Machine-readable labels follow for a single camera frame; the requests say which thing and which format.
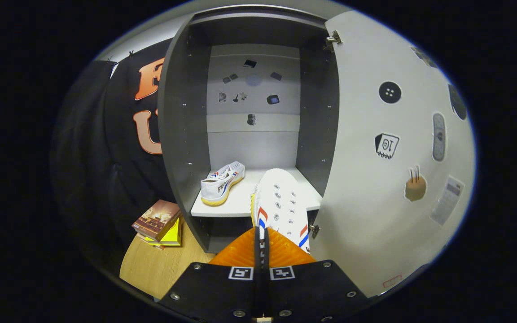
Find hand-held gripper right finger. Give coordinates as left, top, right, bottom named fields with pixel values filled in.
left=263, top=227, right=371, bottom=323

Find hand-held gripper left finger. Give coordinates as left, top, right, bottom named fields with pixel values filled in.
left=158, top=227, right=261, bottom=323

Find white striped shoe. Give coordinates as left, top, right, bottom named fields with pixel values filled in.
left=250, top=168, right=311, bottom=265
left=201, top=161, right=246, bottom=206

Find beige shoe cabinet door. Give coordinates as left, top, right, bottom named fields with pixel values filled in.
left=308, top=10, right=477, bottom=299

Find dark grey shoe cabinet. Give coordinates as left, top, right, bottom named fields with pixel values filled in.
left=158, top=4, right=340, bottom=254

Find yellow book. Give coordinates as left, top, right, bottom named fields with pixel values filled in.
left=144, top=217, right=184, bottom=247

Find brown book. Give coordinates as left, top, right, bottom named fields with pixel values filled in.
left=132, top=200, right=182, bottom=240

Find black backdrop cloth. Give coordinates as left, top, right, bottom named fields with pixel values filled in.
left=50, top=38, right=174, bottom=270

